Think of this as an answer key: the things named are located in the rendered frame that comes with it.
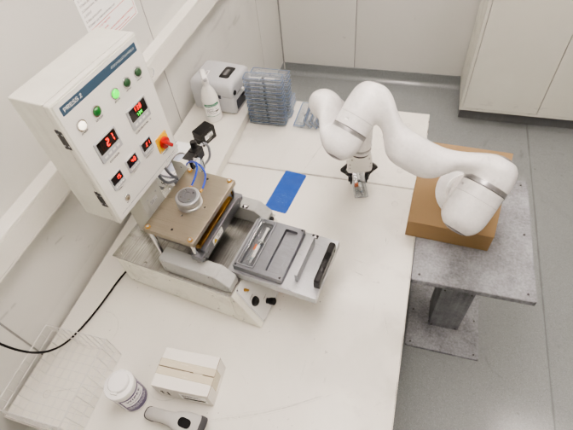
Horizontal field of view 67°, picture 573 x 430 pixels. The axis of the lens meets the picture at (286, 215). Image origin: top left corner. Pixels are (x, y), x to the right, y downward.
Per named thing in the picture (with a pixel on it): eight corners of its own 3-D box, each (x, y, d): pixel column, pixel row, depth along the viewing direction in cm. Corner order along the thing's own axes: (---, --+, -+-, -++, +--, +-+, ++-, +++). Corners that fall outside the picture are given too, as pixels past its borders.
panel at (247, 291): (263, 322, 146) (234, 291, 135) (297, 252, 163) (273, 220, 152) (268, 323, 145) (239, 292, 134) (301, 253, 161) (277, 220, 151)
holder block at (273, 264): (233, 269, 135) (232, 264, 133) (260, 221, 146) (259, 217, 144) (281, 285, 130) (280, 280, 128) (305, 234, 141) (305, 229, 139)
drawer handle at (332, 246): (313, 287, 129) (313, 280, 126) (330, 247, 137) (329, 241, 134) (319, 289, 128) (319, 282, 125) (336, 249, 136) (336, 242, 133)
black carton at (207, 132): (194, 142, 201) (191, 130, 196) (207, 131, 206) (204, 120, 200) (204, 147, 199) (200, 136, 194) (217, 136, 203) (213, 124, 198)
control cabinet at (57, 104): (114, 253, 148) (4, 96, 98) (166, 186, 166) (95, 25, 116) (154, 267, 143) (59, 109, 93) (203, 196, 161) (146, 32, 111)
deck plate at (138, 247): (112, 256, 148) (112, 254, 147) (167, 185, 167) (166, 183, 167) (230, 298, 134) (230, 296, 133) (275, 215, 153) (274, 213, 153)
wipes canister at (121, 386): (116, 409, 133) (95, 394, 121) (130, 380, 138) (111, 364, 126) (141, 416, 131) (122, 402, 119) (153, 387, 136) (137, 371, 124)
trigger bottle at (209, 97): (205, 114, 214) (192, 70, 195) (221, 110, 215) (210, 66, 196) (208, 124, 209) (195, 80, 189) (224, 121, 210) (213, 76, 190)
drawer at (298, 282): (229, 276, 138) (224, 263, 132) (258, 224, 150) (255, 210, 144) (315, 305, 129) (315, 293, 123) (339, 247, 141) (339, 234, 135)
